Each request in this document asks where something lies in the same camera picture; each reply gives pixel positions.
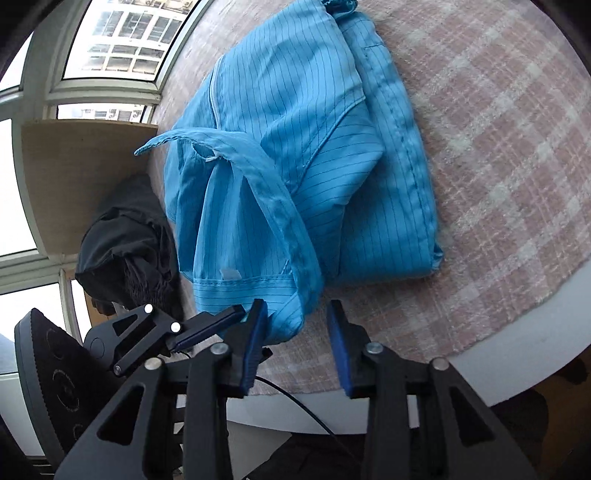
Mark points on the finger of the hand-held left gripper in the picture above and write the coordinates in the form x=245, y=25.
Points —
x=207, y=325

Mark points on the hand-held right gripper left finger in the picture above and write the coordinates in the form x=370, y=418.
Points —
x=256, y=346

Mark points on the pink plaid blanket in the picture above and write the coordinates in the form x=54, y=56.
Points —
x=485, y=184

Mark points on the apartment buildings outside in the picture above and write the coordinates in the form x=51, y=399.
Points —
x=124, y=32

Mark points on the black cloth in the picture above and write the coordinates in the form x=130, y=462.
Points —
x=124, y=240

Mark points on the blue striped work coat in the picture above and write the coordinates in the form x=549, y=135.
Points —
x=300, y=115

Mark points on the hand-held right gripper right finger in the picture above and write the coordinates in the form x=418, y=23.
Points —
x=339, y=350

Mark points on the person's black jacket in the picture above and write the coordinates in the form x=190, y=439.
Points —
x=304, y=461

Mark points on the wooden board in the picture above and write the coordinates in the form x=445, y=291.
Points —
x=69, y=184

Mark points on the white window frame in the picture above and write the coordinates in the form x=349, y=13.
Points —
x=39, y=69

